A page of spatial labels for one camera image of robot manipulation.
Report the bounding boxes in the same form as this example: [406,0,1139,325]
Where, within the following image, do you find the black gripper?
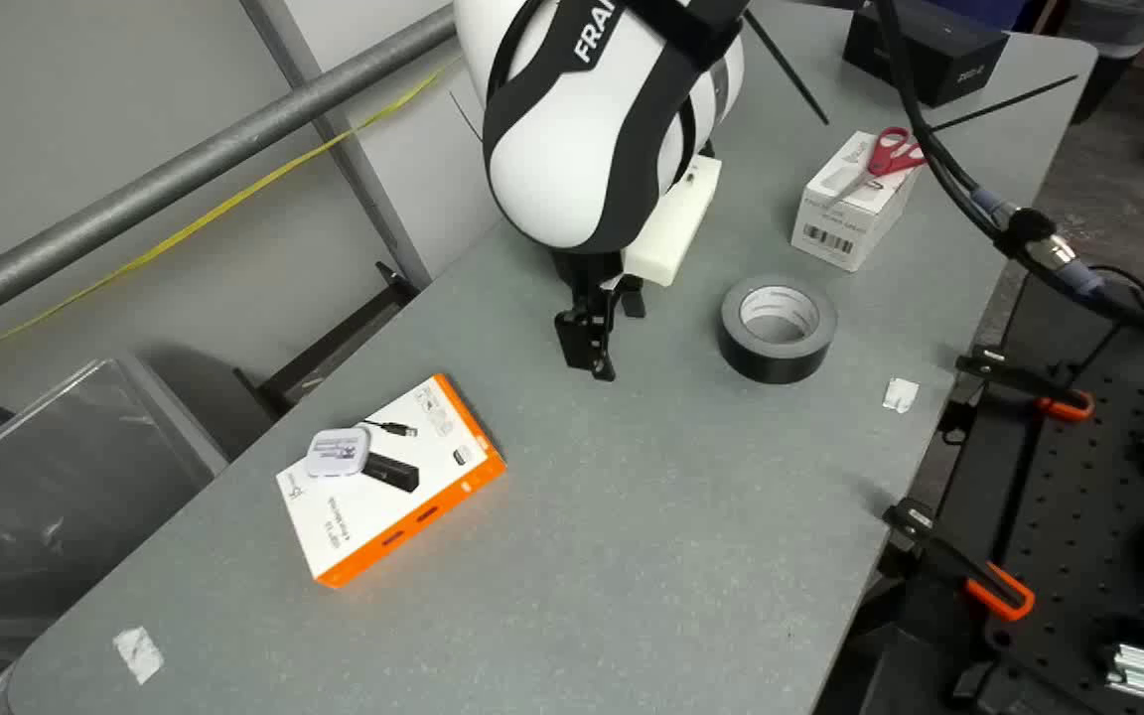
[551,247,653,386]

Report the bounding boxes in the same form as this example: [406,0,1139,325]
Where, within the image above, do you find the black masking tape roll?
[717,271,844,391]

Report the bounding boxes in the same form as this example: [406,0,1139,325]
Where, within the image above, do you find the white tape piece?
[112,625,169,690]
[880,375,926,416]

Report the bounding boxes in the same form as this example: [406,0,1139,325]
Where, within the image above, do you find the white cardboard box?
[787,129,923,279]

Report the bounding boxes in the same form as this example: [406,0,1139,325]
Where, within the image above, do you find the orange and white product box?
[272,371,512,594]

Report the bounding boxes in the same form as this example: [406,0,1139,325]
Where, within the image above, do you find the black zip tie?
[739,7,836,130]
[926,73,1080,141]

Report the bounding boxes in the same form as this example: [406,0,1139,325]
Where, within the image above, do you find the black box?
[839,0,1013,112]

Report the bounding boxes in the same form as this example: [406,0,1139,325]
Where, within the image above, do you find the black orange bar clamp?
[880,497,1040,628]
[955,347,1099,430]

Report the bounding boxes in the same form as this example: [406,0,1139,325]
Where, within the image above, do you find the grey metal pole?
[0,6,460,347]

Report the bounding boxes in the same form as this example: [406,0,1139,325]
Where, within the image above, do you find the black perforated breadboard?
[847,271,1144,715]

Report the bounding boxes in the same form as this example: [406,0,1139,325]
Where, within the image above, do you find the grey aluminium frame strut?
[239,0,437,290]

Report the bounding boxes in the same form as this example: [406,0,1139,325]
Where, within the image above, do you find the red handled scissors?
[819,125,931,212]

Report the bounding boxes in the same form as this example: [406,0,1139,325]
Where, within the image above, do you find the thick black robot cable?
[870,0,1144,338]

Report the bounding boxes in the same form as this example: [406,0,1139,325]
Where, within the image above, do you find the yellow cord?
[0,60,459,382]

